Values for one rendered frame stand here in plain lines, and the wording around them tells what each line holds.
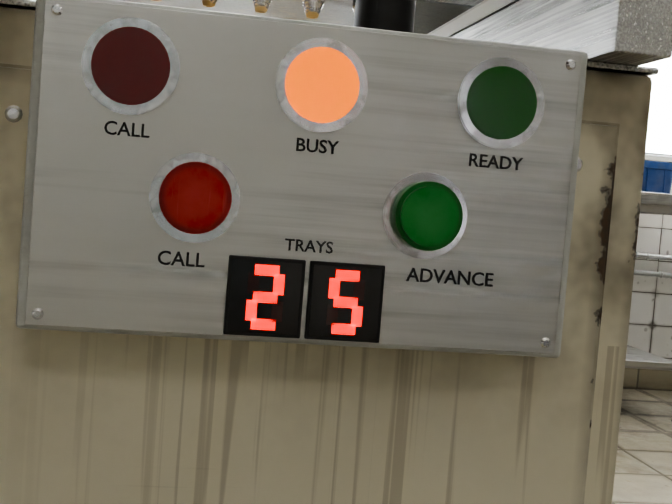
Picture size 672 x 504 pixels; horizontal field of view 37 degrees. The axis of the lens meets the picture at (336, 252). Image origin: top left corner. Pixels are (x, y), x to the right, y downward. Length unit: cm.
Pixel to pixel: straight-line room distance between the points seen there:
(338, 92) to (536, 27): 17
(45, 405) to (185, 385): 6
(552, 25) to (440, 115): 13
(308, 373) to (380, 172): 10
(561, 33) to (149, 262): 24
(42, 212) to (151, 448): 12
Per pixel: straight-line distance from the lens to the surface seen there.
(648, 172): 420
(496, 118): 45
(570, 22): 53
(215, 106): 43
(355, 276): 43
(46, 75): 43
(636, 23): 48
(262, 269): 42
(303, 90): 43
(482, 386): 49
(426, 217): 43
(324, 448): 48
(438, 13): 136
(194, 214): 41
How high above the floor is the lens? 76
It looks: 3 degrees down
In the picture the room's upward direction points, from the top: 5 degrees clockwise
